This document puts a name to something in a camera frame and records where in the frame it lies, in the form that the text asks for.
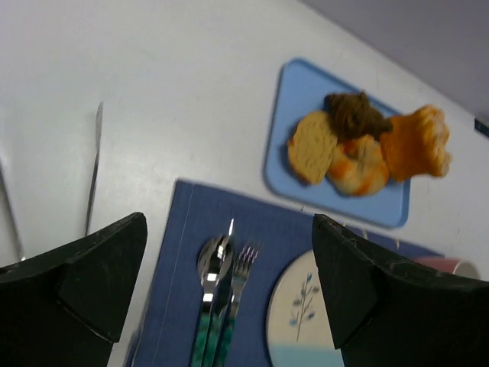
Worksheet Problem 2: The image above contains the pink mug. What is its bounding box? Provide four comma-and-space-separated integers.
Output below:
414, 256, 481, 280

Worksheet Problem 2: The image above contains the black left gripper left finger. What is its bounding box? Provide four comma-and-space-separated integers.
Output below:
1, 212, 147, 366

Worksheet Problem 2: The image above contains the light blue plastic tray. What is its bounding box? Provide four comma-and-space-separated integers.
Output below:
264, 57, 410, 228

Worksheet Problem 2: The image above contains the silver spoon teal handle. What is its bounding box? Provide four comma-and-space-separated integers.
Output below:
189, 235, 226, 367

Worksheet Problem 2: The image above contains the dark blue placemat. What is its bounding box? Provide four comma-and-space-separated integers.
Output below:
129, 179, 446, 367

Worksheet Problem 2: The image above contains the silver fork teal handle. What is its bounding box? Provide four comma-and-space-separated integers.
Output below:
213, 245, 259, 367

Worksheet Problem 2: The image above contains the cream and blue plate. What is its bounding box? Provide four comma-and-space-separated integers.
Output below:
266, 250, 344, 367

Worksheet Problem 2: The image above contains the silver knife teal handle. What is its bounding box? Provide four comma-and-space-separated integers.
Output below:
202, 218, 235, 366

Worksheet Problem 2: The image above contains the sliced brown bread loaf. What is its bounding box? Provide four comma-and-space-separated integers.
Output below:
287, 111, 338, 185

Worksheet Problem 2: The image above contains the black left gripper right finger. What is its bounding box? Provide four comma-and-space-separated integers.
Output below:
312, 215, 488, 366

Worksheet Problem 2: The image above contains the dark brown bread piece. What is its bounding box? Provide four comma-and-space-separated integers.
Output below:
324, 91, 393, 141

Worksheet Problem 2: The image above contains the round orange white bun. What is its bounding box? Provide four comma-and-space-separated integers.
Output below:
327, 135, 390, 196

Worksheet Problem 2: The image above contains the large orange muffin bread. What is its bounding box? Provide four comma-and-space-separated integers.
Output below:
380, 105, 452, 182

